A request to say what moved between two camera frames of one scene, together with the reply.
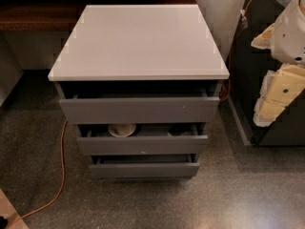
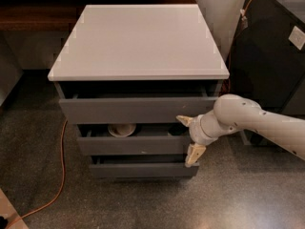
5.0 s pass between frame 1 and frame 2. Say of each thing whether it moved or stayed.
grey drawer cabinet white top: stayed
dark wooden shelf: stayed
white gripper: moved
